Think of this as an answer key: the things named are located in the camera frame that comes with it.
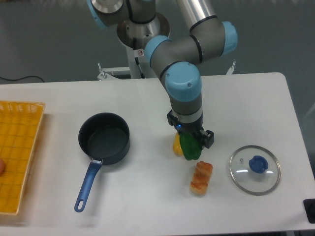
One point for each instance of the orange object in basket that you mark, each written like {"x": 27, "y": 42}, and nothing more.
{"x": 2, "y": 166}

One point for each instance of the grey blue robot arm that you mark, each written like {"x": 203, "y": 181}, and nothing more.
{"x": 146, "y": 33}

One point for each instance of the dark pot blue handle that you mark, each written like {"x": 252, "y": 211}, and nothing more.
{"x": 105, "y": 139}

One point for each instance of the glass lid blue knob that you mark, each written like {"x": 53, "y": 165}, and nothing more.
{"x": 255, "y": 170}

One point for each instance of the black device at corner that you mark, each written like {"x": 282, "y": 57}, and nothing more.
{"x": 309, "y": 205}

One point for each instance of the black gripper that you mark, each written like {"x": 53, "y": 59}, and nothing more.
{"x": 192, "y": 124}

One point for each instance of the green bell pepper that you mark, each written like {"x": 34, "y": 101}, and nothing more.
{"x": 190, "y": 146}

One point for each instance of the toasted bread roll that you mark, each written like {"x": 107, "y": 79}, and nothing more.
{"x": 201, "y": 177}

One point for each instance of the white table bracket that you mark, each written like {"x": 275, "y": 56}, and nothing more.
{"x": 231, "y": 69}

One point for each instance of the yellow woven basket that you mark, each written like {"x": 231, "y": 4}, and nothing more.
{"x": 20, "y": 123}

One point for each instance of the yellow bell pepper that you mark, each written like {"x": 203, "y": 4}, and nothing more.
{"x": 177, "y": 146}

